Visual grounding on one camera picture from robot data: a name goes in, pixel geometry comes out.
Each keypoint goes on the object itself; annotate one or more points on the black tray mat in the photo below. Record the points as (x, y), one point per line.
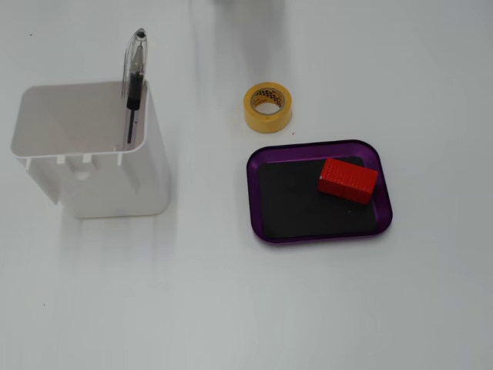
(292, 200)

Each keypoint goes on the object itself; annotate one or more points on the clear black ballpoint pen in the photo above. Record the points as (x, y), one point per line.
(135, 85)

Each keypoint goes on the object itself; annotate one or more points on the white plastic pen holder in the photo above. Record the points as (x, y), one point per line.
(115, 185)

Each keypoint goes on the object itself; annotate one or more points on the purple metal tray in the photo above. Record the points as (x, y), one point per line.
(253, 169)

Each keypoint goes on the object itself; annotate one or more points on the yellow masking tape roll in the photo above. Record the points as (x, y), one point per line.
(267, 125)

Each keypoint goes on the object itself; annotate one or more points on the red rectangular block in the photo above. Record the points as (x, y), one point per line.
(346, 181)

